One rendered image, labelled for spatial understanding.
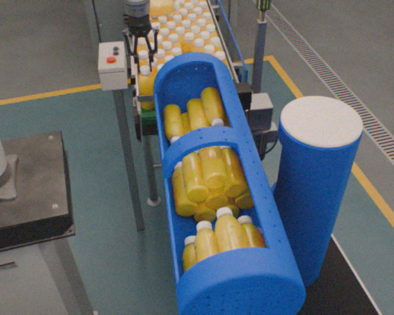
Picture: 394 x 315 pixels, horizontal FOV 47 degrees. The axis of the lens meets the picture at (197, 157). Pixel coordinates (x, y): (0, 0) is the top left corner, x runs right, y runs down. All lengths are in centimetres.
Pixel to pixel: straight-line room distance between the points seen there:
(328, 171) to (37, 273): 100
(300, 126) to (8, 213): 95
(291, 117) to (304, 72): 222
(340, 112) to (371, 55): 254
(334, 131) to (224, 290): 80
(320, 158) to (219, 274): 73
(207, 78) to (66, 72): 242
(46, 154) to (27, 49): 298
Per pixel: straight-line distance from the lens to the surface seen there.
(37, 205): 130
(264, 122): 199
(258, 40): 209
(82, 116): 339
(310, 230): 184
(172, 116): 154
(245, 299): 101
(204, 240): 111
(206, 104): 151
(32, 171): 140
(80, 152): 310
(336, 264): 232
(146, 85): 179
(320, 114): 164
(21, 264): 147
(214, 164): 122
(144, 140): 232
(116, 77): 179
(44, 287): 158
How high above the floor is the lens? 202
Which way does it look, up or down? 43 degrees down
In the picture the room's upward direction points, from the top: 1 degrees counter-clockwise
